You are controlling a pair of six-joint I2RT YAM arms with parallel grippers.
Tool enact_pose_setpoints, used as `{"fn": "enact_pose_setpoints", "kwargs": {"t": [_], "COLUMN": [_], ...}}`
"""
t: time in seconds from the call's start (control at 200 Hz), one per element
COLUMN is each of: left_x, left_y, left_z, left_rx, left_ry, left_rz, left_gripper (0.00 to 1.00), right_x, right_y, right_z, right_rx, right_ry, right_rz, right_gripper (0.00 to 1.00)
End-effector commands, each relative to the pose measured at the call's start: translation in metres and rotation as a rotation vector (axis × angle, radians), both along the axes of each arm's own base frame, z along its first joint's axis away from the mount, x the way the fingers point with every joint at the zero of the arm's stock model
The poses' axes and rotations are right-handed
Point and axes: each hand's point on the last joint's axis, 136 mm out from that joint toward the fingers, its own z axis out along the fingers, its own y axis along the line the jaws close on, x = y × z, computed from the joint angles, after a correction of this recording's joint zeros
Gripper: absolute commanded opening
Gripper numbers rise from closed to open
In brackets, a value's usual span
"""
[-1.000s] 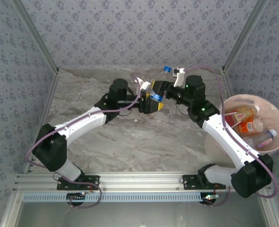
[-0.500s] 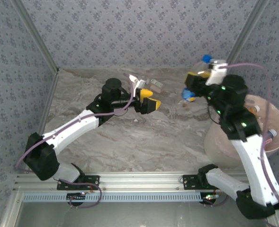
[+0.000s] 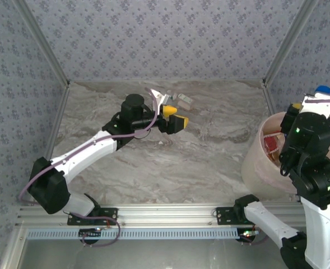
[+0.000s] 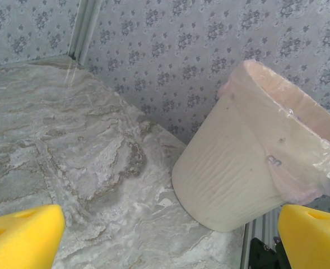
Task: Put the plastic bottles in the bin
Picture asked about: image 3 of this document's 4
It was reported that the grey metal sheet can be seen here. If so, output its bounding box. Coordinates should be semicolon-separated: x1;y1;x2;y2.
0;238;283;269

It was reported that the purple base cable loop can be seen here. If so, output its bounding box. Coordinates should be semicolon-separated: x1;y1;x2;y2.
68;212;121;248

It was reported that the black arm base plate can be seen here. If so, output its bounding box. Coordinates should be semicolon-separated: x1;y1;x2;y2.
67;207;118;225
216;206;238;225

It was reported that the small circuit board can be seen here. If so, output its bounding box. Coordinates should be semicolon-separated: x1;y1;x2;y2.
79;228;101;238
237;229;260;239

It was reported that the gold-red label bottle white cap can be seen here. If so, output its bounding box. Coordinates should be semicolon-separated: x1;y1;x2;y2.
262;131;285;162

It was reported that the beige round bin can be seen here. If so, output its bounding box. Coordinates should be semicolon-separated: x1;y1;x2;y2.
241;111;330;200

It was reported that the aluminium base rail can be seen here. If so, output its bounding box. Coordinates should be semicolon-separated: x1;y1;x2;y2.
15;203;305;226

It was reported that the light blue slotted cable duct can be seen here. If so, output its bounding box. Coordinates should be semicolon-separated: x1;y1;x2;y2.
26;227;240;241

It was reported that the clear bottle green-white label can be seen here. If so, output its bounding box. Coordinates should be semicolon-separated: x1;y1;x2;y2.
166;89;195;110

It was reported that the aluminium frame side rail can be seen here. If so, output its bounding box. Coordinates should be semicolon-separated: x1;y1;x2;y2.
44;84;71;159
262;83;278;115

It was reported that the aluminium frame post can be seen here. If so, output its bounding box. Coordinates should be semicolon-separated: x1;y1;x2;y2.
262;0;320;85
13;0;71;87

